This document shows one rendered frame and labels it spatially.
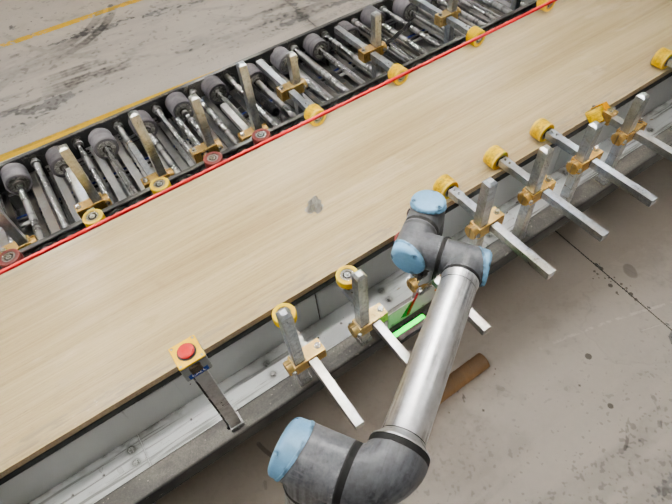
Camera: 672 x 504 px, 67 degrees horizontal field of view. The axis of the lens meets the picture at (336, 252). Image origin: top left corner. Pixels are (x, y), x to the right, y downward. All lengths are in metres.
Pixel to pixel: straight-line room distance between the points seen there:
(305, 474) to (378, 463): 0.12
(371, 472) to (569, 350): 1.94
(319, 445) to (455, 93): 1.82
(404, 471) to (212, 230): 1.26
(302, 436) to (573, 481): 1.73
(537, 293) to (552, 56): 1.16
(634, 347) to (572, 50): 1.44
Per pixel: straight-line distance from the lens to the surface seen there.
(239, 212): 1.97
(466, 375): 2.48
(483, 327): 1.70
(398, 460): 0.93
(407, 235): 1.25
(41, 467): 1.90
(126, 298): 1.88
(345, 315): 1.97
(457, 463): 2.43
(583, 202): 2.34
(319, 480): 0.94
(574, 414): 2.61
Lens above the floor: 2.33
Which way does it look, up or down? 53 degrees down
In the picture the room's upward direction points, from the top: 7 degrees counter-clockwise
